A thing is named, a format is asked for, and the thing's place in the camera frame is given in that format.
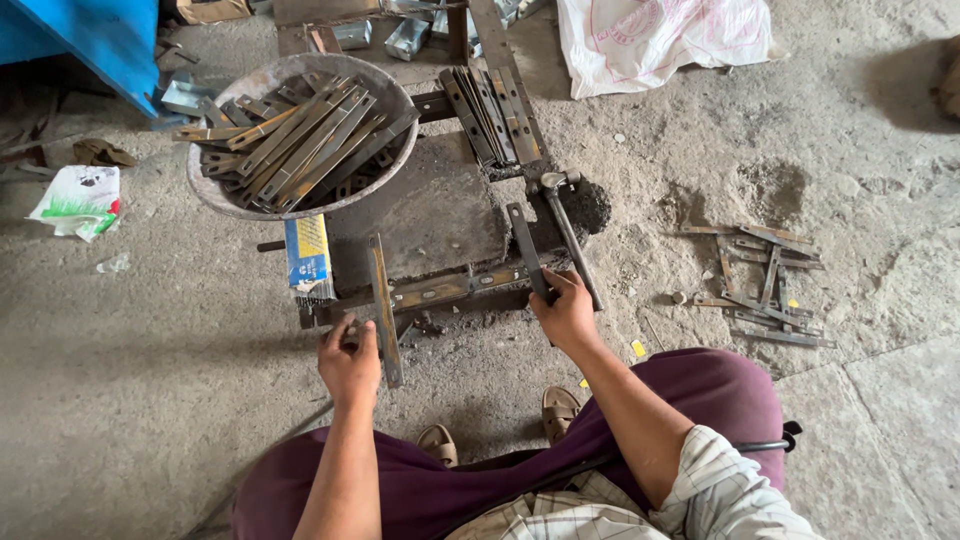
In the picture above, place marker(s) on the blue yellow welding electrode box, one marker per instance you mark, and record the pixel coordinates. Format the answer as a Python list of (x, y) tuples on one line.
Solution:
[(306, 255)]

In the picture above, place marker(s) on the dark metal strip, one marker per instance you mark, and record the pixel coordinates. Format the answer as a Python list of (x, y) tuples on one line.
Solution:
[(526, 247)]

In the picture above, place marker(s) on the clear plastic scrap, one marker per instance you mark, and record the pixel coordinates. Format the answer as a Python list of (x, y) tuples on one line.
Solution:
[(113, 263)]

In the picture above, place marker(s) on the checked white shirt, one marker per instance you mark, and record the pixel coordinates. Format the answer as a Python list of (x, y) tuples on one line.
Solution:
[(720, 495)]

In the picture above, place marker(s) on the tan sandal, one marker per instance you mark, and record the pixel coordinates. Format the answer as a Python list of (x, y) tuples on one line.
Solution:
[(559, 412), (438, 444)]

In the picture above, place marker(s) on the white green plastic packet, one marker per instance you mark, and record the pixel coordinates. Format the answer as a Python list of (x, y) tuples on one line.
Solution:
[(79, 201)]

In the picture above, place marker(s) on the heap of strips in basin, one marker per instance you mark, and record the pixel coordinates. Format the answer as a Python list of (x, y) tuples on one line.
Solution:
[(307, 146)]

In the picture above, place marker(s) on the person's right hand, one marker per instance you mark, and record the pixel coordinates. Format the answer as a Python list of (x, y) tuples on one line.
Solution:
[(570, 315)]

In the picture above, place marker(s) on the scattered pile of metal strips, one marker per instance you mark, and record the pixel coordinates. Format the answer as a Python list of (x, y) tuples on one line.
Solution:
[(765, 289)]

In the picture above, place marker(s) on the yellow paper scrap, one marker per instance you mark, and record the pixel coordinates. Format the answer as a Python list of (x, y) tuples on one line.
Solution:
[(637, 348)]

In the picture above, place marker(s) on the round grey metal basin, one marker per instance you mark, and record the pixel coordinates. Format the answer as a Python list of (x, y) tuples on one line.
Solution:
[(225, 196)]

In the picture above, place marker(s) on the blue metal cabinet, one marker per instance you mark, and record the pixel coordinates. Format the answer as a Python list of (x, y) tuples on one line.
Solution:
[(97, 37)]

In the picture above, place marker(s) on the rusty metal strip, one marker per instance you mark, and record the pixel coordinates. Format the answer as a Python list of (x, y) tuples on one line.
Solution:
[(384, 292)]

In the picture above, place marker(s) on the maroon trousers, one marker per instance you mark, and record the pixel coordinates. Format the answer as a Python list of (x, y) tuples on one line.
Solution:
[(450, 487)]

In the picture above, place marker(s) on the person's left hand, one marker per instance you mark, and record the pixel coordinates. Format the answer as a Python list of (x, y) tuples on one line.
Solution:
[(349, 369)]

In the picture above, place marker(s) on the shiny folded metal box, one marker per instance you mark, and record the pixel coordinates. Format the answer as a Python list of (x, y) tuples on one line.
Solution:
[(406, 39), (352, 34), (184, 97)]

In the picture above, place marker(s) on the white plastic sack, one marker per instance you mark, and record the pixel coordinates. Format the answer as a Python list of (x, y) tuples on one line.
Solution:
[(660, 41)]

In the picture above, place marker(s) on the tan right sandal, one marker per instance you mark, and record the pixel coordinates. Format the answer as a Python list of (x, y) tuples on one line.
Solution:
[(559, 412)]

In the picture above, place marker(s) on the row of upright metal strips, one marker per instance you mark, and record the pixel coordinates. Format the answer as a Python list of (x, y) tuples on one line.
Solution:
[(491, 112)]

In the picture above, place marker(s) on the rusty metal work frame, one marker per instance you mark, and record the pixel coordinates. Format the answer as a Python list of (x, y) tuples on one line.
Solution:
[(442, 289)]

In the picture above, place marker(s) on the brown cardboard piece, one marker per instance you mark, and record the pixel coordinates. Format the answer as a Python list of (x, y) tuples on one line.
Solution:
[(214, 9)]

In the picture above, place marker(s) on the dark flat metal slab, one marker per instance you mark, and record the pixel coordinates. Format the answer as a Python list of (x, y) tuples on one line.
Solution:
[(416, 206)]

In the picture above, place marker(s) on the steel hammer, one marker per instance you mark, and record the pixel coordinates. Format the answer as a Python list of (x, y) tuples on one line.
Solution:
[(568, 232)]

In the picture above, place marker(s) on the tan left sandal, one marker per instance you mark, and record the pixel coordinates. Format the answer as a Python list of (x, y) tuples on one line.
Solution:
[(438, 444)]

